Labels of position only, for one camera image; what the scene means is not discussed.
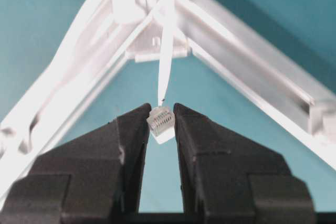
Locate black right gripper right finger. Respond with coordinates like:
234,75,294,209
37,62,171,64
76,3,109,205
173,103,315,223

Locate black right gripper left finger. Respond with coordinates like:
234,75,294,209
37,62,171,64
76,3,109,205
1,103,151,223

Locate aluminium extrusion frame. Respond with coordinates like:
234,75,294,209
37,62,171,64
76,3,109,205
1,0,335,201

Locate white ethernet cable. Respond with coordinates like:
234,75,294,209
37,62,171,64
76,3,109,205
146,0,184,145

